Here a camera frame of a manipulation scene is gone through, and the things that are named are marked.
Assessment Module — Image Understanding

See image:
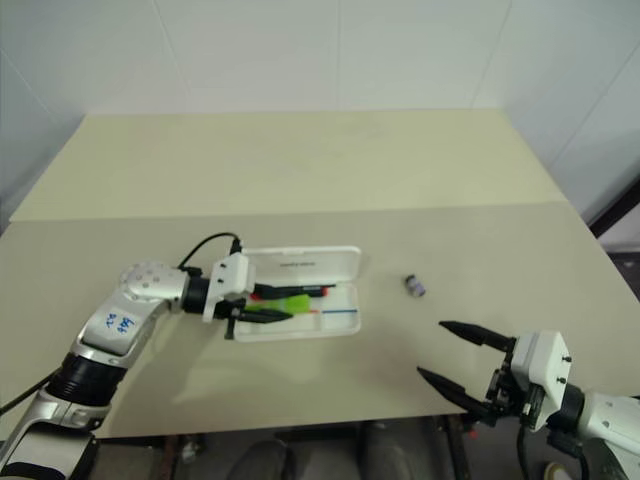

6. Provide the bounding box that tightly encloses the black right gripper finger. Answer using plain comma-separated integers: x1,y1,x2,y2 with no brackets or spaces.
438,320,517,353
415,367,494,419

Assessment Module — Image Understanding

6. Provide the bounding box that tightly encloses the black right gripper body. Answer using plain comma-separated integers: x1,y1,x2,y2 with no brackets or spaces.
482,343,550,430

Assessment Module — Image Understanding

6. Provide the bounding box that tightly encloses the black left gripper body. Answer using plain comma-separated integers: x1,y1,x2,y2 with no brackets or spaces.
216,294,254,342

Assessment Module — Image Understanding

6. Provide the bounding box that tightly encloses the green highlighter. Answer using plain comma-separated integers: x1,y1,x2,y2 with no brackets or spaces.
246,294,314,317

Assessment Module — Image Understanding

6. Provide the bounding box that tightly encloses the black marker with red cap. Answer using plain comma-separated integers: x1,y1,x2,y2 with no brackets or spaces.
248,283,332,302

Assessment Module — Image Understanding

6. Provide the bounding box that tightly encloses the white hinged pencil case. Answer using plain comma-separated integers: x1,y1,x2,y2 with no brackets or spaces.
232,244,363,344

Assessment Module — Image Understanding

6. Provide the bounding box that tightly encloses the small grey cap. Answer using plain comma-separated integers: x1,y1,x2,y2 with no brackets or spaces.
403,273,428,298

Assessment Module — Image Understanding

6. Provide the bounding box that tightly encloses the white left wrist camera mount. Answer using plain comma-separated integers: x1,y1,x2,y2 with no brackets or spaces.
202,253,258,323

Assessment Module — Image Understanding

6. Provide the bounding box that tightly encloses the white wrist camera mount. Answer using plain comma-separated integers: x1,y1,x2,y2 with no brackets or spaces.
202,253,258,323
509,329,572,416

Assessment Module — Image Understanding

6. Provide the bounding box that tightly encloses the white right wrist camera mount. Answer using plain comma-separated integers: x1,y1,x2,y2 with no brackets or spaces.
509,329,572,416

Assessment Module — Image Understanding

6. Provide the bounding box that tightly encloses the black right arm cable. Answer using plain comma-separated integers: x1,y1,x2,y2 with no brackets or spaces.
516,423,589,480

